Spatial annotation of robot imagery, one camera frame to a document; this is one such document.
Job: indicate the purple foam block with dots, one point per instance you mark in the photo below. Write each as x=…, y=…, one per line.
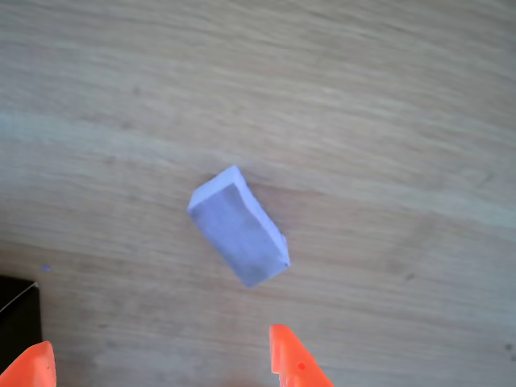
x=238, y=230

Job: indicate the black cardboard box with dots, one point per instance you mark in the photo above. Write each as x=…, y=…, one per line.
x=20, y=318

